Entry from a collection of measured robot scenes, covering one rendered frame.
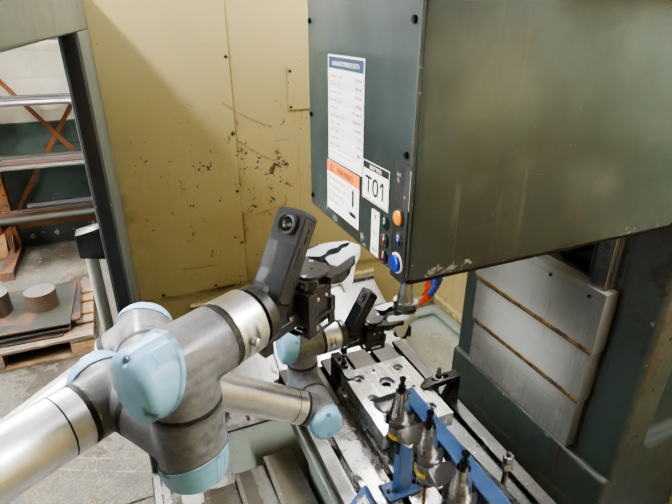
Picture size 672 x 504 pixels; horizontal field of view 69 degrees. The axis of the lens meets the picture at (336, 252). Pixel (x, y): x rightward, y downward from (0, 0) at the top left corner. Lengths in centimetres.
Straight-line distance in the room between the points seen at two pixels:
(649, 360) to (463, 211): 74
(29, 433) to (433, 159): 60
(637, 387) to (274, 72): 158
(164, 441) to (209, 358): 10
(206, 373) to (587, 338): 112
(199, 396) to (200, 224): 161
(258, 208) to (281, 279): 156
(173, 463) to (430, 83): 57
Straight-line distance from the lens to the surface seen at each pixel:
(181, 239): 210
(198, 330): 50
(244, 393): 103
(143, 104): 196
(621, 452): 161
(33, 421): 61
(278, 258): 57
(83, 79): 117
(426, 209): 78
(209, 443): 55
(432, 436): 105
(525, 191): 90
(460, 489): 100
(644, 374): 145
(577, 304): 144
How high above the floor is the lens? 201
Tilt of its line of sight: 25 degrees down
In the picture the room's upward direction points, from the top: straight up
